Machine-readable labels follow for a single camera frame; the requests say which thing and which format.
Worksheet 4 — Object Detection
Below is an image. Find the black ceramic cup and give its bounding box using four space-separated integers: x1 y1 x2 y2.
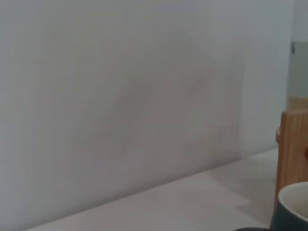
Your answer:
233 181 308 231

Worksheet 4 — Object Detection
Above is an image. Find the wooden dispenser stand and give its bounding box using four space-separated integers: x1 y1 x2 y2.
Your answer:
274 96 308 212

